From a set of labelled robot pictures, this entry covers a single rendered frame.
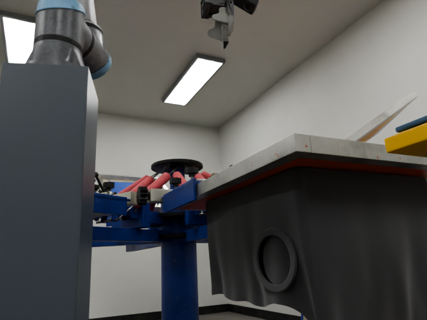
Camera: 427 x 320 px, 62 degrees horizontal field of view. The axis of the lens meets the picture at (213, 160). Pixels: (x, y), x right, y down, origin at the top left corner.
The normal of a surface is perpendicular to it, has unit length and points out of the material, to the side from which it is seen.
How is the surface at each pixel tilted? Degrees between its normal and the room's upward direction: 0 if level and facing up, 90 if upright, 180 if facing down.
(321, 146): 90
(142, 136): 90
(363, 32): 90
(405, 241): 94
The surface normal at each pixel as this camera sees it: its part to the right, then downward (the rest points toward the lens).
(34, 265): 0.18, -0.28
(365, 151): 0.43, -0.26
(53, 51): 0.28, -0.55
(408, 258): 0.66, -0.15
